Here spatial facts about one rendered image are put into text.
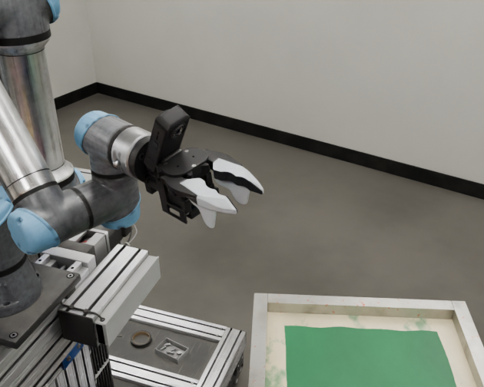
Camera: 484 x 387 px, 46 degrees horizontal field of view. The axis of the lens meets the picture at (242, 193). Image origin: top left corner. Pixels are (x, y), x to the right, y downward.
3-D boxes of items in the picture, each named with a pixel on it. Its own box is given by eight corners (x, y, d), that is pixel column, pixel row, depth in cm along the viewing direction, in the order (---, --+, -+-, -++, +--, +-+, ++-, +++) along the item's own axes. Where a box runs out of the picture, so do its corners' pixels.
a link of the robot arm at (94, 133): (112, 147, 102) (107, 101, 97) (152, 167, 95) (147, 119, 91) (74, 161, 97) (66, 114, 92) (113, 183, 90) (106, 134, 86)
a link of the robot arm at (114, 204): (71, 227, 99) (61, 172, 94) (124, 203, 106) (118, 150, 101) (98, 246, 95) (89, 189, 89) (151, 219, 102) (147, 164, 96)
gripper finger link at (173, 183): (217, 196, 77) (184, 170, 83) (216, 186, 76) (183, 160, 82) (188, 211, 75) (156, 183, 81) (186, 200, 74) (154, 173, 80)
